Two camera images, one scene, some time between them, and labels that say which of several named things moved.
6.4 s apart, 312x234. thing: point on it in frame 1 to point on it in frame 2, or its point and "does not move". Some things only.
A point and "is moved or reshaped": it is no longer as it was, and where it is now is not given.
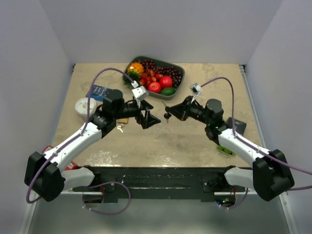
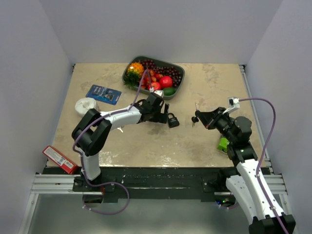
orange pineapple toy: x=135 y=70 does not move
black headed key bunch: x=166 y=115 is moved or reshaped
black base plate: x=160 y=182 does not move
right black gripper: x=179 y=110 to x=213 y=116
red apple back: x=166 y=82 does not move
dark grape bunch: x=167 y=70 does not move
